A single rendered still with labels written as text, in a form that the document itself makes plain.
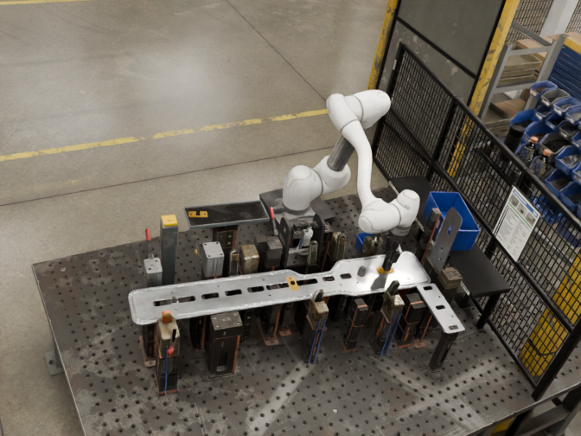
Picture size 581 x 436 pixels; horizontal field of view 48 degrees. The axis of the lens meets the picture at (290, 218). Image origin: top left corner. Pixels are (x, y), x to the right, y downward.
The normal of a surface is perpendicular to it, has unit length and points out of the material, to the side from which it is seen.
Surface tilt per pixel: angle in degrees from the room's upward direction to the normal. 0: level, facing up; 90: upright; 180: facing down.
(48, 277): 0
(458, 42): 92
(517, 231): 90
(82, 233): 0
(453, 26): 92
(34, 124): 0
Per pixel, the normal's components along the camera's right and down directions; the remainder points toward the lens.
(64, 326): 0.14, -0.76
